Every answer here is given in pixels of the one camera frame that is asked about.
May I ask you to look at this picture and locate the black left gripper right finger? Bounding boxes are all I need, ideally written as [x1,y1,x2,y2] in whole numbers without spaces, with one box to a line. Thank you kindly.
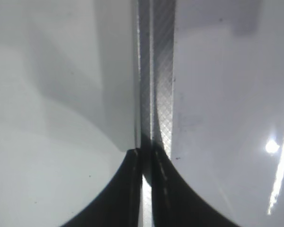
[151,143,234,227]

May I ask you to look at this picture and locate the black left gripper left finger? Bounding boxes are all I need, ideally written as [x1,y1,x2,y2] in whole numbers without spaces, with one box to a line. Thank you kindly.
[63,148,142,227]

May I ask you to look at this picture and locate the white board with aluminium frame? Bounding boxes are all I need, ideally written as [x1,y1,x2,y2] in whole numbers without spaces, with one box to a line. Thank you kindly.
[135,0,284,227]

